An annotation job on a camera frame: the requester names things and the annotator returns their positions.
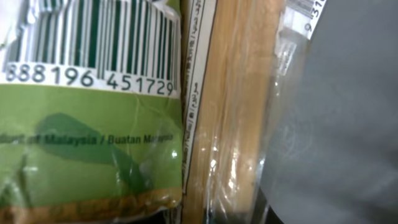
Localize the orange spaghetti pack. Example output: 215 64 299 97
167 0 326 224

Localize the green snack pouch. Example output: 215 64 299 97
1 0 183 223

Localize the grey plastic mesh basket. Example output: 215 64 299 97
262 0 397 223

